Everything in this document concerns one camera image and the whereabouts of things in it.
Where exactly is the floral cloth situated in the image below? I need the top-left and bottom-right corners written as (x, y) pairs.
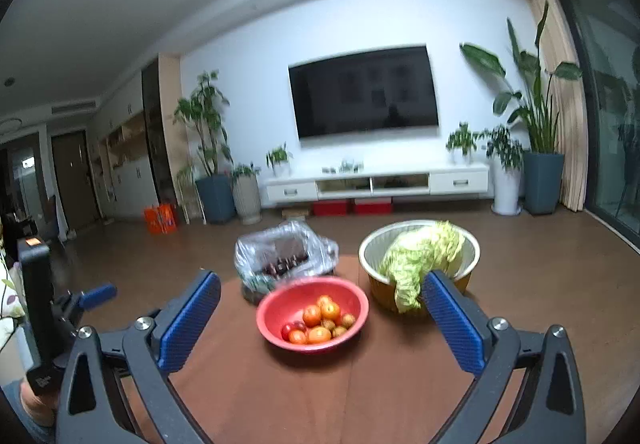
top-left (0, 224), bottom-right (27, 375)

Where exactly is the red plastic colander basin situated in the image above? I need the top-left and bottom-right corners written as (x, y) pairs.
top-left (256, 276), bottom-right (371, 351)

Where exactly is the white folding rack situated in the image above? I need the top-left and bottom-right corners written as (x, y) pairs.
top-left (177, 169), bottom-right (206, 225)

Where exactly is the brown entrance door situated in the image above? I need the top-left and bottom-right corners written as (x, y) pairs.
top-left (51, 131), bottom-right (101, 232)

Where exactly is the tall plant in blue pot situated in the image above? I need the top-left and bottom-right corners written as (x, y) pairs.
top-left (173, 70), bottom-right (236, 225)

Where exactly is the person's left hand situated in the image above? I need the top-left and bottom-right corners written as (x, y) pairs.
top-left (20, 378), bottom-right (57, 427)

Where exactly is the black wall television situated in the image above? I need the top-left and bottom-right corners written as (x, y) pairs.
top-left (288, 44), bottom-right (441, 141)

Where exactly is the broad-leaf plant in blue pot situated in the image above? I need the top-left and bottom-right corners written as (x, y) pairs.
top-left (460, 1), bottom-right (583, 215)

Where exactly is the ceiling air vent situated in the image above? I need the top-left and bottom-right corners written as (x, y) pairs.
top-left (50, 98), bottom-right (97, 115)

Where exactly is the red storage box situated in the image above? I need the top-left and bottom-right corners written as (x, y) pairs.
top-left (313, 199), bottom-right (349, 217)
top-left (354, 197), bottom-right (393, 215)

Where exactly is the white television cabinet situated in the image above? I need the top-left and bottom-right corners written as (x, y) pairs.
top-left (263, 163), bottom-right (490, 209)

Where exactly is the white wall cupboard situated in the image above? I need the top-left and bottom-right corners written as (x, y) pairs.
top-left (97, 111), bottom-right (161, 219)

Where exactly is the plant in smooth white pot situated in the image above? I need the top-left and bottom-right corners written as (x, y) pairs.
top-left (482, 125), bottom-right (525, 215)

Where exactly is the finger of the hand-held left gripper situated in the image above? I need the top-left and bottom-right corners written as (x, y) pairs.
top-left (52, 284), bottom-right (118, 325)

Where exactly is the yellow metal basin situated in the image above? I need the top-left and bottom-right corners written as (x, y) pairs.
top-left (359, 221), bottom-right (481, 315)

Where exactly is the glass sliding door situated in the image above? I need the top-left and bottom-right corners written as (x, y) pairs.
top-left (552, 0), bottom-right (640, 255)

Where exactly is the plant in ribbed white pot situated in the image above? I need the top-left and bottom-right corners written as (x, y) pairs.
top-left (231, 163), bottom-right (263, 225)

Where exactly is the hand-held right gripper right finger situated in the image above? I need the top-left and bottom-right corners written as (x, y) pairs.
top-left (421, 269), bottom-right (587, 444)

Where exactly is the clear plastic bag of vegetables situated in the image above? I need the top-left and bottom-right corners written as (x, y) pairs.
top-left (234, 220), bottom-right (340, 305)

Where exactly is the napa cabbage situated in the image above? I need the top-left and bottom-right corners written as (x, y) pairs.
top-left (378, 221), bottom-right (467, 313)

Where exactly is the beige curtain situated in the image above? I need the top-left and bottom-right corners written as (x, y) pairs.
top-left (522, 0), bottom-right (588, 212)

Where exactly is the small potted plant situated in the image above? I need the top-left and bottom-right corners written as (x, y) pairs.
top-left (265, 142), bottom-right (294, 177)
top-left (446, 122), bottom-right (483, 166)

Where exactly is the orange carton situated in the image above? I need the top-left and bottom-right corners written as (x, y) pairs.
top-left (144, 204), bottom-right (179, 235)

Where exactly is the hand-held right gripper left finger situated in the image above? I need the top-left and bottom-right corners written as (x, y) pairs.
top-left (54, 270), bottom-right (222, 444)

